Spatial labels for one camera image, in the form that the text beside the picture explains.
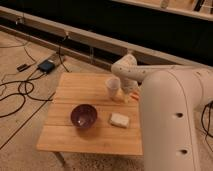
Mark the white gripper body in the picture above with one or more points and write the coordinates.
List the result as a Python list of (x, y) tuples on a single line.
[(128, 86)]

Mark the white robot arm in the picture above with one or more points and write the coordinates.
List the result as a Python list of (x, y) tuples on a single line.
[(168, 97)]

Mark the white sponge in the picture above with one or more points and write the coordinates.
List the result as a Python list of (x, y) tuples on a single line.
[(119, 120)]

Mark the white paper cup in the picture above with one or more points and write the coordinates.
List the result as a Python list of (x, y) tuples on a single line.
[(113, 86)]

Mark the purple bowl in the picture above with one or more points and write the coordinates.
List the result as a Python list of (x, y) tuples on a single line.
[(83, 116)]

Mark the black power adapter box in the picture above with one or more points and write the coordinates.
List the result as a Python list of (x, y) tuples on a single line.
[(46, 66)]

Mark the wooden table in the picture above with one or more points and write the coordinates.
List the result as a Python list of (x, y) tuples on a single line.
[(59, 134)]

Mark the small black device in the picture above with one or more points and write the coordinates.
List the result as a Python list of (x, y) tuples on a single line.
[(22, 67)]

